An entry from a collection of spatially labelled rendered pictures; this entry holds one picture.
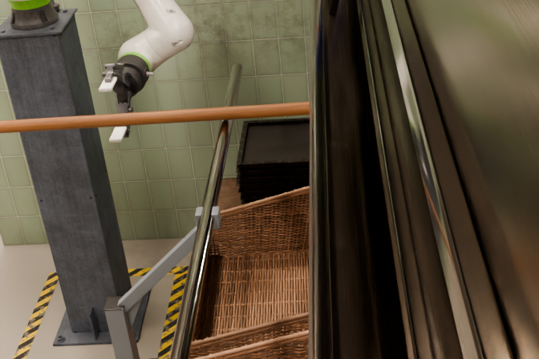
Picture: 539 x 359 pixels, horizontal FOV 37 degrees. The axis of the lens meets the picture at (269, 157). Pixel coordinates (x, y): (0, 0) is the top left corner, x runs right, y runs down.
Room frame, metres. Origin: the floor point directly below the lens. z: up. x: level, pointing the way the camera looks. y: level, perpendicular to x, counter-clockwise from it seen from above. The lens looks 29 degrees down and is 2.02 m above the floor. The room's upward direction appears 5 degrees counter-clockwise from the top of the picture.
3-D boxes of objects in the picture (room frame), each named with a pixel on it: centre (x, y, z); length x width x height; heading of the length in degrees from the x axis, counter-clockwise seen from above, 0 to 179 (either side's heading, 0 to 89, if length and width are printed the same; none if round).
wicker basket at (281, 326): (1.70, 0.00, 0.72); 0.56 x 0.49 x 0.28; 176
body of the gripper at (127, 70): (1.93, 0.35, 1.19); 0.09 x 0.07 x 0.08; 175
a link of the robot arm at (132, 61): (2.01, 0.34, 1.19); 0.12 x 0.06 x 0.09; 85
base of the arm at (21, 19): (2.54, 0.69, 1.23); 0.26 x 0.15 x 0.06; 176
